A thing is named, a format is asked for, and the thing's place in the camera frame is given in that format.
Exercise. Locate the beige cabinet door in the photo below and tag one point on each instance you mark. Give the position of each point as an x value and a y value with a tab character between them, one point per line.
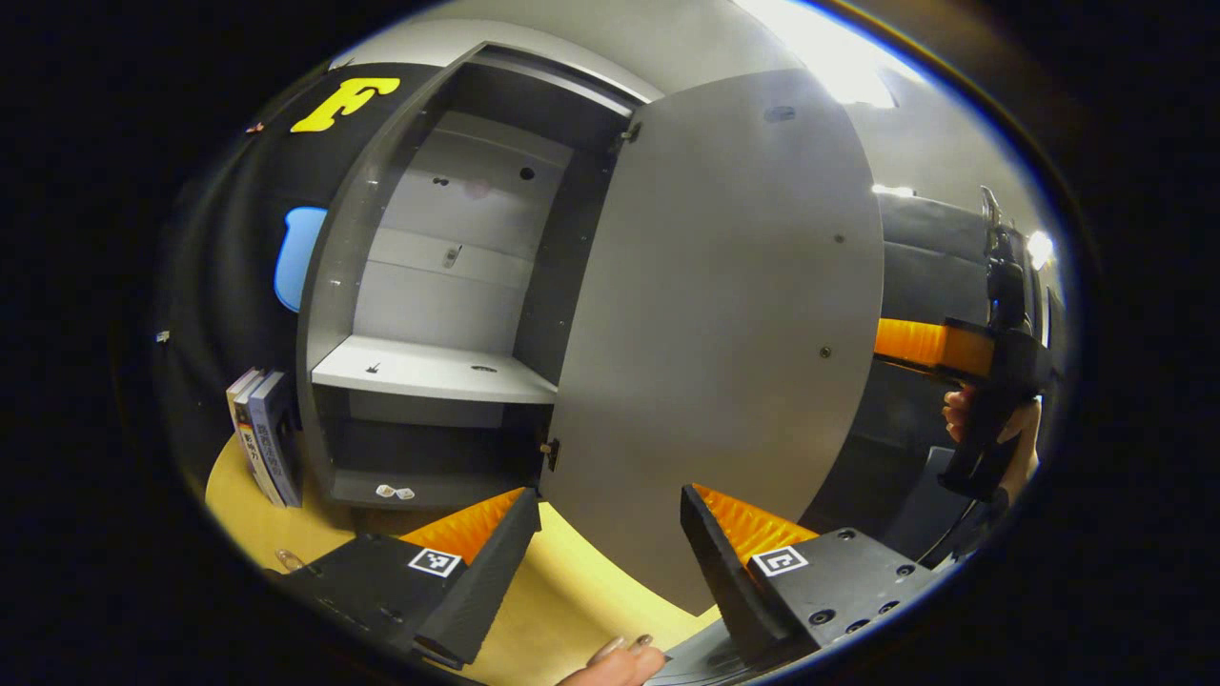
715	286

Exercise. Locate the grey cabinet shelf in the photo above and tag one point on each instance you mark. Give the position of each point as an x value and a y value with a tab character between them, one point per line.
429	372

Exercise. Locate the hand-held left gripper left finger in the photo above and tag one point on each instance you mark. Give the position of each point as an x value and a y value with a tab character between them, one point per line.
486	581

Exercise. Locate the metal door hinge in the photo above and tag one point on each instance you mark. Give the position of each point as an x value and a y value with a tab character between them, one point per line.
550	453
626	133

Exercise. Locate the grey cabinet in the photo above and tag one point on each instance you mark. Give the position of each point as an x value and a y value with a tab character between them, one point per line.
448	286

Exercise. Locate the white spine book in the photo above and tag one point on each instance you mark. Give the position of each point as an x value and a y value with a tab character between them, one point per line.
240	400

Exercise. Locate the blue spine book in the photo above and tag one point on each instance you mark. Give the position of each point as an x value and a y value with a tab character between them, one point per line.
284	438

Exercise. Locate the small ceiling light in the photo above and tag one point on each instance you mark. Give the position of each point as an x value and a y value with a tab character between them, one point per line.
893	191
1041	250

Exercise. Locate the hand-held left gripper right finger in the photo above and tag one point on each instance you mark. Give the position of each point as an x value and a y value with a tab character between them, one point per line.
724	572

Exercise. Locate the grey spine book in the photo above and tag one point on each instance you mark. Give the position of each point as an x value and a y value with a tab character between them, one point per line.
262	457

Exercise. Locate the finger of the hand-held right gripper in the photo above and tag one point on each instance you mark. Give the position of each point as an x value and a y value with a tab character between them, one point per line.
925	345

